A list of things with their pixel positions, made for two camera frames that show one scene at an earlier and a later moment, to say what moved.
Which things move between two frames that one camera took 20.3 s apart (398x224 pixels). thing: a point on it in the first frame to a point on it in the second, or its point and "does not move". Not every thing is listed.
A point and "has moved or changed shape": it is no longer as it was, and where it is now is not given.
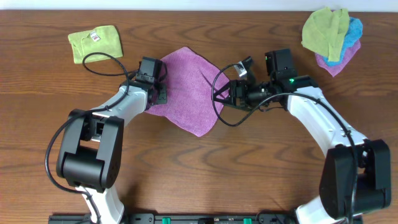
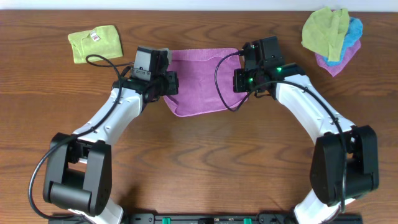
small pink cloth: [334, 70] does not move
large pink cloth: [192, 81] has moved or changed shape
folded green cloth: [104, 39] does not move
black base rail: [184, 218] does not move
